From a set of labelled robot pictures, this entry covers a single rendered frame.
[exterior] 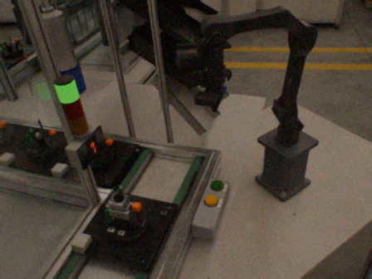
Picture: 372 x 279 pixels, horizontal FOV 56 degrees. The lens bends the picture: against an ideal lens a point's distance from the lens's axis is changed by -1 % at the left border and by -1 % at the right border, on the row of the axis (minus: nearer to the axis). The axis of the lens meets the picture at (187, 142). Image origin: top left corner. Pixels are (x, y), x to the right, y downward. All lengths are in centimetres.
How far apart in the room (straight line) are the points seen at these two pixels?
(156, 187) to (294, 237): 49
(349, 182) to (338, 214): 17
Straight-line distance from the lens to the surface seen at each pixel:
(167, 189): 125
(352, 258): 228
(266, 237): 118
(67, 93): 92
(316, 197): 133
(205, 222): 108
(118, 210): 102
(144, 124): 168
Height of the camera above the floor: 180
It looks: 38 degrees down
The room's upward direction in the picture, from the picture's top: 5 degrees counter-clockwise
